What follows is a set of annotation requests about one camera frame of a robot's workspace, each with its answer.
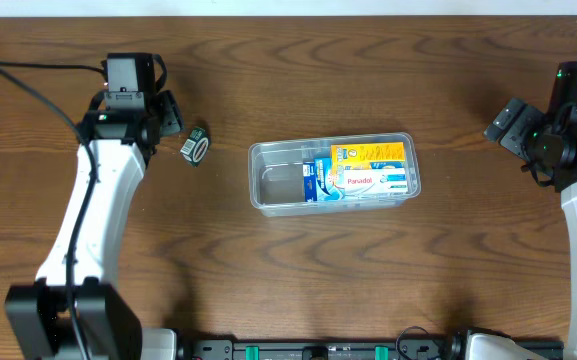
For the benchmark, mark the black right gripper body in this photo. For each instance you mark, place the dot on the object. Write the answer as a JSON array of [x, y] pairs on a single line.
[[510, 125]]

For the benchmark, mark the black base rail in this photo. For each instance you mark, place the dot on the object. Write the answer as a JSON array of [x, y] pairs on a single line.
[[412, 343]]

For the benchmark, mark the yellow medicine box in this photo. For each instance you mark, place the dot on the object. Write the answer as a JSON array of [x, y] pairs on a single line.
[[367, 156]]

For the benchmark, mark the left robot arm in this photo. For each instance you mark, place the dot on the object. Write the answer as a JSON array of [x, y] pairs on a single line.
[[73, 309]]

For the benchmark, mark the white Panadol box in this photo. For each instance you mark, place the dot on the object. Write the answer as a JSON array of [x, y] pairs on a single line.
[[373, 181]]

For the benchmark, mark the small dark green box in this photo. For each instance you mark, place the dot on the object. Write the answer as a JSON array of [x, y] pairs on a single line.
[[196, 146]]

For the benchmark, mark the clear plastic container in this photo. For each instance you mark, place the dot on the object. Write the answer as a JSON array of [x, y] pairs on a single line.
[[276, 175]]

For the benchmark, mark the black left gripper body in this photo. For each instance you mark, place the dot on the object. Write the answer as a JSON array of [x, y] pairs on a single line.
[[174, 122]]

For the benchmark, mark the blue KoolFever box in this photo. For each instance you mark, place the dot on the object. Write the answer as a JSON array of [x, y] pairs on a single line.
[[320, 182]]

